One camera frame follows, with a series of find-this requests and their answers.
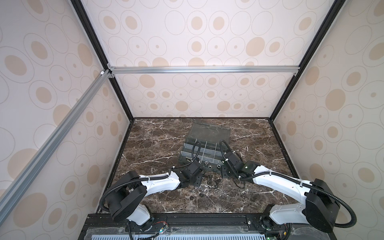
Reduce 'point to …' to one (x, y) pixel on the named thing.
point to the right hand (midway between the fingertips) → (224, 170)
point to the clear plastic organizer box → (206, 142)
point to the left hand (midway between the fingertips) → (203, 177)
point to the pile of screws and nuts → (209, 184)
